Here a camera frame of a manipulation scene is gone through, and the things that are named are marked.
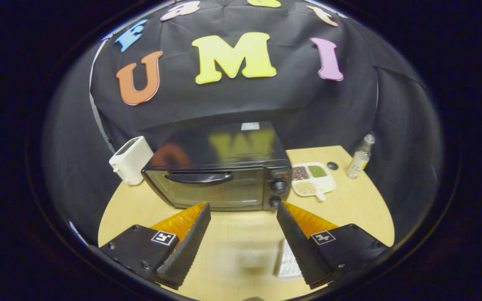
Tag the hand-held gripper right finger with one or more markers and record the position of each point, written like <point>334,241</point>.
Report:
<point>297,244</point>

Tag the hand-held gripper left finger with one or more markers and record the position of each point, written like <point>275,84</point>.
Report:
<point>188,244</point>

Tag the clear glass bottle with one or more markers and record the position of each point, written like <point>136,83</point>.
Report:
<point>358,161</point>

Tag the black toaster oven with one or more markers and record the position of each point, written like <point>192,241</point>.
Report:
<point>224,146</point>

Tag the white rectangular dish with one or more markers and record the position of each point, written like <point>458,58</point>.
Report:
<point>287,263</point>

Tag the white bread toaster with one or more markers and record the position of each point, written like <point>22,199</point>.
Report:
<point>130,161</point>

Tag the white divided plate with beans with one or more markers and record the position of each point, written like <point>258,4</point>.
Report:
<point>325,184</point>

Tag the black bottle cap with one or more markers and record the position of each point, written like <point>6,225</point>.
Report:
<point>332,165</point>

